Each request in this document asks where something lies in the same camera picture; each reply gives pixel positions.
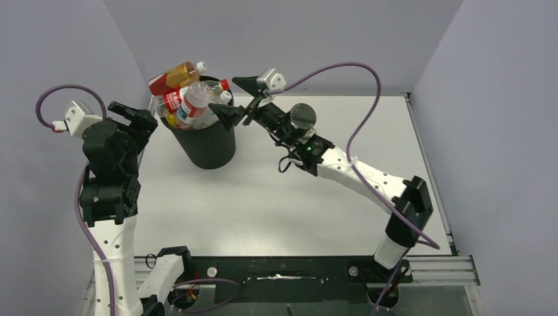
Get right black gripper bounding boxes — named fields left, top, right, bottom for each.
left=210, top=76, right=297, bottom=147

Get clear bottle blue white label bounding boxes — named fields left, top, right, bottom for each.
left=193, top=90, right=233, bottom=131

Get clear bottle red blue label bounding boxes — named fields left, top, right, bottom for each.
left=175, top=81, right=214, bottom=130

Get yellow honey pomelo drink bottle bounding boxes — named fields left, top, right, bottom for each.
left=165, top=113, right=176, bottom=128

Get black plastic waste bin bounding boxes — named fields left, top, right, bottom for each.
left=160, top=88, right=236, bottom=170

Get gold red tea bottle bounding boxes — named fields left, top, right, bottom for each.
left=148, top=61, right=207, bottom=96

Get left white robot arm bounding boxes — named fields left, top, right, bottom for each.
left=74, top=101, right=195, bottom=315

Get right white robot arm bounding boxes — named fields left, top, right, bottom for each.
left=209, top=77, right=433, bottom=281

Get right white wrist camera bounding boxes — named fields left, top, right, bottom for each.
left=256, top=68, right=286, bottom=91

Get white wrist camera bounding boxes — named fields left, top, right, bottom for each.
left=256, top=68, right=286, bottom=91
left=51, top=101, right=102, bottom=138

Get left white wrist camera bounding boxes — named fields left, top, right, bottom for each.
left=51, top=101, right=102, bottom=138

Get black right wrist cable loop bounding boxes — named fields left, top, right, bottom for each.
left=278, top=150, right=304, bottom=174

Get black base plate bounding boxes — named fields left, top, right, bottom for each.
left=179, top=255, right=401, bottom=303

